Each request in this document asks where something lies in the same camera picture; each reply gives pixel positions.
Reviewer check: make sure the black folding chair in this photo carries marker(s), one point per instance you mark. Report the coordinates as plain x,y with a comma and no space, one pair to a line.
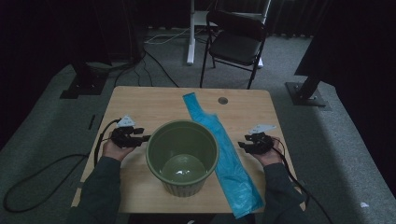
235,46

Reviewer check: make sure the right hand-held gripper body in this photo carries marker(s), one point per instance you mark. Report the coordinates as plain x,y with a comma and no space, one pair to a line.
261,143

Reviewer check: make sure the small black strip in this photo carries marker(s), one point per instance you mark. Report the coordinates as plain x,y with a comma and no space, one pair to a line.
91,122

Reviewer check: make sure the person's right hand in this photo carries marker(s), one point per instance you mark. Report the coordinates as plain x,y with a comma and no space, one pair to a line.
271,157

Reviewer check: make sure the black stand base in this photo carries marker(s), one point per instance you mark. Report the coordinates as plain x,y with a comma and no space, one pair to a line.
306,93
84,85

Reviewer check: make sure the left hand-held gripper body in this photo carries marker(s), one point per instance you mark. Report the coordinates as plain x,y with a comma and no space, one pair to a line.
123,140

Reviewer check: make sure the green ribbed trash bin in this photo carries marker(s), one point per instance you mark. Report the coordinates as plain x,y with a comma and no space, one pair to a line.
182,146

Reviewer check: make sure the blue plastic bag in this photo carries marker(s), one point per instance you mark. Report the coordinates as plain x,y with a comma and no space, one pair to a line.
230,168

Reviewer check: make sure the person's left hand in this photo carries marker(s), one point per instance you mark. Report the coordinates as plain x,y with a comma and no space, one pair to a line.
113,151

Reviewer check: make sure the white paper scrap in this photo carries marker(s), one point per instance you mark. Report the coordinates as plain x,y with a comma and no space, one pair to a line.
364,204

